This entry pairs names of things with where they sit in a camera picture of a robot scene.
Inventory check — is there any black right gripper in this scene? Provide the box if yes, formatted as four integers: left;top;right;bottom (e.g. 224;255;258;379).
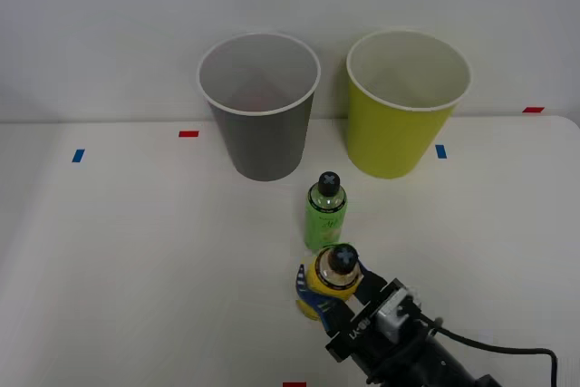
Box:
295;262;439;369

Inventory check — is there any yellow label plastic bottle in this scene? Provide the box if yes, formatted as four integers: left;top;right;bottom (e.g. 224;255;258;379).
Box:
295;244;366;321

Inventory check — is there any green label plastic bottle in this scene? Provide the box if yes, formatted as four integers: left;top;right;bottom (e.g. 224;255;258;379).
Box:
304;171;349;252

